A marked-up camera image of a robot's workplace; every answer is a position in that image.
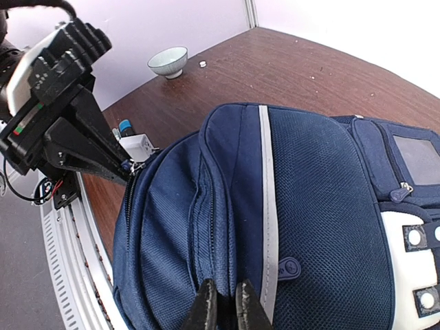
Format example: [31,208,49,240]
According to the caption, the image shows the navy blue student backpack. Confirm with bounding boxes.
[113,103,439,329]

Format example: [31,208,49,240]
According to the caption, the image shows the blue cap black marker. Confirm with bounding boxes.
[118,120,135,137]

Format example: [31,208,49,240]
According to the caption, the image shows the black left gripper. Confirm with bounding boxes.
[1,74,130,185]

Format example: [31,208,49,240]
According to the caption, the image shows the white power adapter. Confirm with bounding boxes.
[119,134,157,163]

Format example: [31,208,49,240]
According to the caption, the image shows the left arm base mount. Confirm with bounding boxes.
[52,172,80,210]

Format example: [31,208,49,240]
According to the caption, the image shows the pale green ceramic bowl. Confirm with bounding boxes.
[147,46,188,80]

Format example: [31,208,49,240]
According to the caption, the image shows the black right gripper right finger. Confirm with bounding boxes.
[235,279,273,330]

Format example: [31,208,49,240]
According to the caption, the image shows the left aluminium frame post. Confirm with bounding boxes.
[243,0,259,29]

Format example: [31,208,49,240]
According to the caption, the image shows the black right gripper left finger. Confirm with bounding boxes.
[181,278,217,330]

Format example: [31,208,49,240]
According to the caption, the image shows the front aluminium rail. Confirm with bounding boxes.
[39,175,127,329]

